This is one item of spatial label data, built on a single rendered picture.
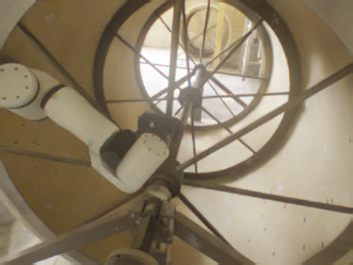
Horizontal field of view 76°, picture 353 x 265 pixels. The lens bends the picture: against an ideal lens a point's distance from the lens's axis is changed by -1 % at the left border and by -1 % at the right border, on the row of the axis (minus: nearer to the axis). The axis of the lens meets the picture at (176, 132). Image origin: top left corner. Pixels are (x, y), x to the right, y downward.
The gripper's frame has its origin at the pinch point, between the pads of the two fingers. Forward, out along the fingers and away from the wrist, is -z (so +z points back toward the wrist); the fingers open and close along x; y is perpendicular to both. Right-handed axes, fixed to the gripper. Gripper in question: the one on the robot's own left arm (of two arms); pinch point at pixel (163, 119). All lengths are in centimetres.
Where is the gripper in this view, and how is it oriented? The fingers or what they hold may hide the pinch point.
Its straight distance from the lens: 67.0
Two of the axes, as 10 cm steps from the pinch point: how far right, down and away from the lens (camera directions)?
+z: -1.6, 4.5, -8.8
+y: -0.9, 8.8, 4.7
